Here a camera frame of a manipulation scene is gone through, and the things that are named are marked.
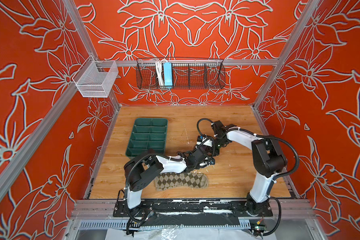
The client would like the beige argyle sock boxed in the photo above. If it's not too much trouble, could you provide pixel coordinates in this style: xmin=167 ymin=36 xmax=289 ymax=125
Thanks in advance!
xmin=154 ymin=173 xmax=209 ymax=191

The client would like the green plastic divider tray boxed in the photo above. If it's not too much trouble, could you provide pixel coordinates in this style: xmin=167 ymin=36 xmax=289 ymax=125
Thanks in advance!
xmin=125 ymin=118 xmax=168 ymax=160

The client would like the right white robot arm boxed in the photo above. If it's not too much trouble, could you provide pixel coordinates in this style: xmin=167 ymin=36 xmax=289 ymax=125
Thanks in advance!
xmin=197 ymin=118 xmax=300 ymax=216

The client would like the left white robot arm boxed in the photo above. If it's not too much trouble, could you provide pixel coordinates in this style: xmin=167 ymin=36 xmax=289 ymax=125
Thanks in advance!
xmin=124 ymin=136 xmax=216 ymax=209

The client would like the light blue box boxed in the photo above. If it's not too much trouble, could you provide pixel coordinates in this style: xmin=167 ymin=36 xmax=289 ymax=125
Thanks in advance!
xmin=163 ymin=62 xmax=173 ymax=89

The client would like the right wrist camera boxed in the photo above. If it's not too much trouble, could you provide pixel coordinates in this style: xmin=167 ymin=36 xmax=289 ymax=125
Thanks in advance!
xmin=197 ymin=136 xmax=213 ymax=147

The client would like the black wire wall basket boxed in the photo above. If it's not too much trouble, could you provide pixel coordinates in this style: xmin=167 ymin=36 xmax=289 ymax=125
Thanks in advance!
xmin=136 ymin=57 xmax=227 ymax=90

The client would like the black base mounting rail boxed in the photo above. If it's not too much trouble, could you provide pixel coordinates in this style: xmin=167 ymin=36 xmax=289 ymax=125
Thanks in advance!
xmin=113 ymin=199 xmax=274 ymax=229

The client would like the white cable bundle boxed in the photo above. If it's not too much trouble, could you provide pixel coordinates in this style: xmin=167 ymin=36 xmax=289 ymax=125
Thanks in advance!
xmin=154 ymin=59 xmax=165 ymax=87

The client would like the clear acrylic wall bin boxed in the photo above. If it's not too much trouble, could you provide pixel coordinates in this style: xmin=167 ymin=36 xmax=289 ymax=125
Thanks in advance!
xmin=73 ymin=55 xmax=119 ymax=98

